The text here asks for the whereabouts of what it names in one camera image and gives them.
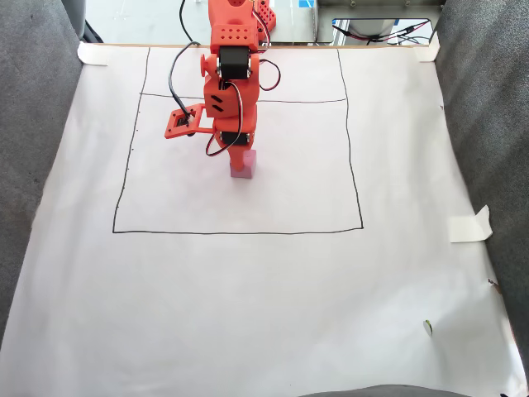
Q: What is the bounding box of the red black wire bundle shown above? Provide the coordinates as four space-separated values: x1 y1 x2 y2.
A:
332 22 431 45

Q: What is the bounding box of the black camera cable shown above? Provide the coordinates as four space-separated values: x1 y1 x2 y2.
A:
167 0 203 122

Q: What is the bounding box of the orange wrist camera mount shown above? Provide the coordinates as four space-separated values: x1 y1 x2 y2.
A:
164 103 216 140

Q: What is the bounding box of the white paper sheet with lines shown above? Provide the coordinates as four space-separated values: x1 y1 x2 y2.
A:
0 43 528 397

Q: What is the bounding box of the metal frame bar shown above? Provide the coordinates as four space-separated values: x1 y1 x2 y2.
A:
316 0 447 20

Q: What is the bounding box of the red black servo wire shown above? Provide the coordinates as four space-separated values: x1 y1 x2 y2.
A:
205 131 243 158
258 59 283 92

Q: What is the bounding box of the white device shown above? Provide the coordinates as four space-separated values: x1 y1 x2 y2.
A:
345 18 400 41

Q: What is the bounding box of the grey fabric panel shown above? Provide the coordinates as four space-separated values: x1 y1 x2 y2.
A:
0 0 83 348
433 0 529 373

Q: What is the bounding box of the pink foam cube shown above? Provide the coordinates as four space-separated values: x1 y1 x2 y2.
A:
230 149 257 179

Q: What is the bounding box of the white tape piece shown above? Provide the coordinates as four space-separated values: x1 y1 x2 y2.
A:
77 41 109 67
414 31 441 63
448 204 493 244

